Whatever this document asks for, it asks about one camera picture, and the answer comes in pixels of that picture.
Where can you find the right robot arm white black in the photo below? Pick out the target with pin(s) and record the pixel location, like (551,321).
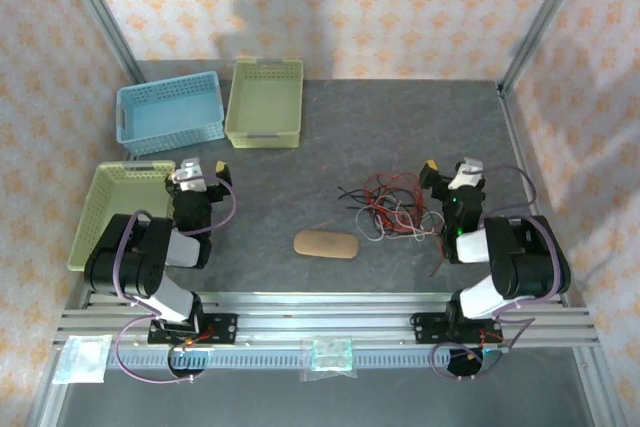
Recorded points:
(525,257)

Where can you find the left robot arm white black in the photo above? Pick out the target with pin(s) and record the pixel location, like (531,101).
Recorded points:
(145,257)

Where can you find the green plastic basket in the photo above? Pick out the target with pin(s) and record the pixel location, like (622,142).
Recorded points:
(120,192)
(265,107)

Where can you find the blue plastic basket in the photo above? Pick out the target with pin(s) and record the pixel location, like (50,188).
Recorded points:
(170,112)

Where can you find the brown oblong cork block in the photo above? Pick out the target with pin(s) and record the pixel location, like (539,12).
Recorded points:
(325,244)

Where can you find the aluminium mounting rails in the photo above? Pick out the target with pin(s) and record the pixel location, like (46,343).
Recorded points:
(325,317)

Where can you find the white blue plastic packet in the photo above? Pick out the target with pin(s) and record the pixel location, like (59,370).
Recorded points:
(82,359)

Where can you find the clear green plastic bag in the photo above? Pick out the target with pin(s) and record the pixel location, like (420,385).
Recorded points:
(327,354)

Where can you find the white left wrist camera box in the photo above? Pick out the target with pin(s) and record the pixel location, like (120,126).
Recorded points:
(189,177)

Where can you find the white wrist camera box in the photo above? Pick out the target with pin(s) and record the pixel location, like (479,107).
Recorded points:
(189,177)
(469,174)

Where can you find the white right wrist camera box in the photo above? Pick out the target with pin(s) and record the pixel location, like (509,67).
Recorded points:
(469,174)

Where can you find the aluminium table side rail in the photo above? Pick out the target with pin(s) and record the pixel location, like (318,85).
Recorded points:
(517,139)

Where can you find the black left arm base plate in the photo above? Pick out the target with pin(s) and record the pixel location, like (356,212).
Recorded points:
(225,329)

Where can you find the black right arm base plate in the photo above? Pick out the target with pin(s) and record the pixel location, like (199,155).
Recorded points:
(425,329)

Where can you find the aluminium corner post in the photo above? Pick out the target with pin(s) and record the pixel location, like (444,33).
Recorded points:
(100,14)
(545,14)

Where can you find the aluminium frame leg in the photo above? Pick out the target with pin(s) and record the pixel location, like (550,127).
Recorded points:
(600,387)
(47,392)

